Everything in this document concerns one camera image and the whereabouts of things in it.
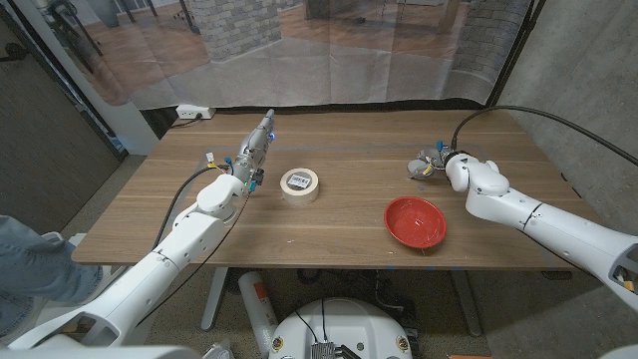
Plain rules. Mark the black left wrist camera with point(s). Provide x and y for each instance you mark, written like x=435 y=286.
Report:
x=258 y=177

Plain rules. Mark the black backdrop stand pole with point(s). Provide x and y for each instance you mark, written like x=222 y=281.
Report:
x=508 y=65

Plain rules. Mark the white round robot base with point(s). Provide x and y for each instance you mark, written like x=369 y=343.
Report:
x=344 y=324

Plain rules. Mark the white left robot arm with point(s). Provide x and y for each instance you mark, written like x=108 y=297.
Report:
x=187 y=239

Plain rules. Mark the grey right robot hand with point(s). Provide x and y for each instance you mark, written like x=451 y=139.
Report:
x=437 y=157

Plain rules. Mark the person's leg in jeans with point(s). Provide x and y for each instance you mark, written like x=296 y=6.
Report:
x=35 y=269

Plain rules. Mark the white power strip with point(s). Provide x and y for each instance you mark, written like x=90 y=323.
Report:
x=192 y=111

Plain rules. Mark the beige masking tape roll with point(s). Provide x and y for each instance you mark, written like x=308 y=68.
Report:
x=299 y=192

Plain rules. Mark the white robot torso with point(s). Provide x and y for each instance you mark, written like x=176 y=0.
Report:
x=99 y=353

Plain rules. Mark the red bowl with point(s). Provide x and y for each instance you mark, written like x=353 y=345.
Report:
x=414 y=222

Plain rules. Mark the white roll with orange label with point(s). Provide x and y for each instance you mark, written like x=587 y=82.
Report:
x=259 y=309

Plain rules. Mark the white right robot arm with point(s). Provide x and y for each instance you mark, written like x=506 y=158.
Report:
x=503 y=199

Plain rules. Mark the grey heatsink module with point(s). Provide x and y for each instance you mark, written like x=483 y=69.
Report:
x=323 y=350

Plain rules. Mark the silver metal jar lid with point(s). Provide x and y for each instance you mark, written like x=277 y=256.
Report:
x=414 y=170

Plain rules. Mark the grey table leg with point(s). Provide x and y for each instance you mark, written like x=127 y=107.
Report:
x=466 y=304
x=214 y=299

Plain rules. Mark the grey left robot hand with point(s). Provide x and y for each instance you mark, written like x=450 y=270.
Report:
x=254 y=147

